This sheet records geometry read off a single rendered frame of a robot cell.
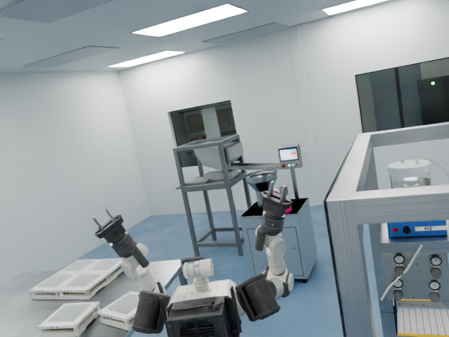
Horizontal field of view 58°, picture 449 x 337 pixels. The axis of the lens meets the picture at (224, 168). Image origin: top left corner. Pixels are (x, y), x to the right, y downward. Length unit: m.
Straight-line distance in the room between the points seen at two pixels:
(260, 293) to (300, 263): 2.72
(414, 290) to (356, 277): 0.76
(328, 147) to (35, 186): 4.45
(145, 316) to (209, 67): 5.87
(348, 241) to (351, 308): 0.16
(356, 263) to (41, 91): 6.10
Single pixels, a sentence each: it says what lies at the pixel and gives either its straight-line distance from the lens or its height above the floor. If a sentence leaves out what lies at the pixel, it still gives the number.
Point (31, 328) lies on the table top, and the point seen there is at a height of 0.89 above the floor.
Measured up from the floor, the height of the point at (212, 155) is 1.33.
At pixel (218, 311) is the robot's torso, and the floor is 1.28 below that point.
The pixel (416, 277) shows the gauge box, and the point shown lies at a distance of 1.71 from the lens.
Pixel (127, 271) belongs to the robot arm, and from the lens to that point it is 1.79.
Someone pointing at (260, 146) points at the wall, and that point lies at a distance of 6.92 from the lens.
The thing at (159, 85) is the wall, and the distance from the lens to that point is 7.65.
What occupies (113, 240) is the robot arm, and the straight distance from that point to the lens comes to 1.72.
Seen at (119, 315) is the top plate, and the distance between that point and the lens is 2.37.
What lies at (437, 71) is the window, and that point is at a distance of 6.59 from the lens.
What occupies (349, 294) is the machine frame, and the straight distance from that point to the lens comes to 1.00.
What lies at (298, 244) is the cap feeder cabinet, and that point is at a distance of 4.20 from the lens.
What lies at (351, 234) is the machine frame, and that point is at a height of 1.64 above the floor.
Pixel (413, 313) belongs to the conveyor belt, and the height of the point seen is 0.91.
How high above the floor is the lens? 1.97
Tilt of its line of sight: 9 degrees down
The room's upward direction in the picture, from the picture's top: 11 degrees counter-clockwise
